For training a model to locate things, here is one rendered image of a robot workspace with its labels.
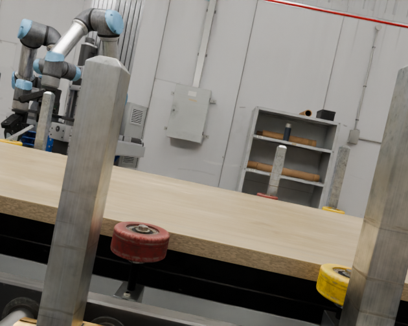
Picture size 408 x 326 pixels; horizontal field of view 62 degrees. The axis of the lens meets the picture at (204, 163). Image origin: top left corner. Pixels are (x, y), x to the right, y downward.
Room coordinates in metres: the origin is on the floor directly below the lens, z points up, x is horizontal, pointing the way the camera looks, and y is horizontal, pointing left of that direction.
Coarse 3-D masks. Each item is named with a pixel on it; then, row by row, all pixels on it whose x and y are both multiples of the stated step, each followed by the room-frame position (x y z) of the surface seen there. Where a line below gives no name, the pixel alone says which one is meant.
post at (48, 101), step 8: (48, 96) 1.43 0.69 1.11; (48, 104) 1.43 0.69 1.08; (40, 112) 1.43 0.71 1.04; (48, 112) 1.43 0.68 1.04; (40, 120) 1.43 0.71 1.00; (48, 120) 1.44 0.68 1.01; (40, 128) 1.43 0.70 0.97; (48, 128) 1.46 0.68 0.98; (40, 136) 1.43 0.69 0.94; (40, 144) 1.43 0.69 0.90
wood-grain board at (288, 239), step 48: (0, 144) 1.18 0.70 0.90; (0, 192) 0.55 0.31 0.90; (48, 192) 0.62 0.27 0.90; (144, 192) 0.82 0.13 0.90; (192, 192) 0.99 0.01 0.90; (240, 192) 1.24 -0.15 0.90; (192, 240) 0.52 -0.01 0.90; (240, 240) 0.56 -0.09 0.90; (288, 240) 0.63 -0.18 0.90; (336, 240) 0.73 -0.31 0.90
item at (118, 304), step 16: (0, 272) 0.41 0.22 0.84; (0, 288) 0.39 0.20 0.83; (16, 288) 0.39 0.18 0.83; (32, 288) 0.39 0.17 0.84; (0, 304) 0.39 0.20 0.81; (96, 304) 0.39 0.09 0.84; (112, 304) 0.39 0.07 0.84; (128, 304) 0.40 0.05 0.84; (144, 304) 0.40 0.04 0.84; (0, 320) 0.39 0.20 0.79; (128, 320) 0.39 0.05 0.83; (144, 320) 0.39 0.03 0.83; (160, 320) 0.38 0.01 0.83; (176, 320) 0.39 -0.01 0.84; (192, 320) 0.39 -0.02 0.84; (208, 320) 0.40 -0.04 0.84
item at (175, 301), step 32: (0, 224) 0.55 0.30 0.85; (32, 224) 0.55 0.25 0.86; (0, 256) 0.55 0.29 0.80; (32, 256) 0.55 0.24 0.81; (96, 256) 0.54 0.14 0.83; (192, 256) 0.54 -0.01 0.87; (96, 288) 0.54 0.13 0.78; (160, 288) 0.54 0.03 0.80; (192, 288) 0.54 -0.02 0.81; (224, 288) 0.54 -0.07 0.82; (256, 288) 0.54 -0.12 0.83; (288, 288) 0.53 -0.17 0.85; (224, 320) 0.54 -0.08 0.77; (256, 320) 0.53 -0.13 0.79; (288, 320) 0.53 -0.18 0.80; (320, 320) 0.53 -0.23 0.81
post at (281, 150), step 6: (282, 150) 1.40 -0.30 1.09; (276, 156) 1.41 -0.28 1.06; (282, 156) 1.40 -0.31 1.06; (276, 162) 1.40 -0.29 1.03; (282, 162) 1.40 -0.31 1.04; (276, 168) 1.40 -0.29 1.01; (276, 174) 1.40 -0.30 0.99; (270, 180) 1.42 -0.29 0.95; (276, 180) 1.40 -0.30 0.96; (270, 186) 1.40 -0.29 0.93; (276, 186) 1.40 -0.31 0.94; (270, 192) 1.40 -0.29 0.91; (276, 192) 1.40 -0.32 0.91
